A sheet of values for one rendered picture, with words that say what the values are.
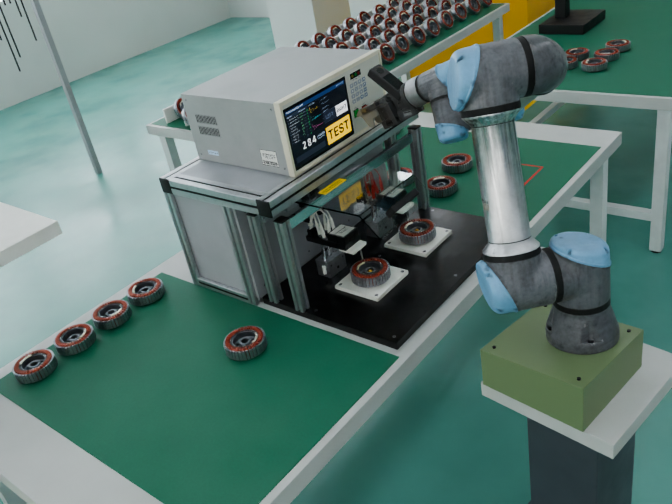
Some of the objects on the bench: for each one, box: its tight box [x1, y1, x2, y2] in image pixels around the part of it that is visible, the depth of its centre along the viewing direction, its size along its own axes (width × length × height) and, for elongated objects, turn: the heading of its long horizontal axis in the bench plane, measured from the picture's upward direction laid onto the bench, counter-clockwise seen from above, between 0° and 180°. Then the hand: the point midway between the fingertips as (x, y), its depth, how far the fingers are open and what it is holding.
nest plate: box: [335, 266, 408, 302], centre depth 199 cm, size 15×15×1 cm
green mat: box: [0, 272, 399, 504], centre depth 182 cm, size 94×61×1 cm, turn 68°
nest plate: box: [384, 227, 452, 257], centre depth 214 cm, size 15×15×1 cm
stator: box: [398, 218, 436, 245], centre depth 213 cm, size 11×11×4 cm
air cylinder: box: [315, 247, 347, 278], centre depth 207 cm, size 5×8×6 cm
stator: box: [223, 326, 267, 361], centre depth 185 cm, size 11×11×4 cm
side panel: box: [164, 192, 263, 306], centre depth 204 cm, size 28×3×32 cm, turn 68°
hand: (359, 111), depth 198 cm, fingers closed
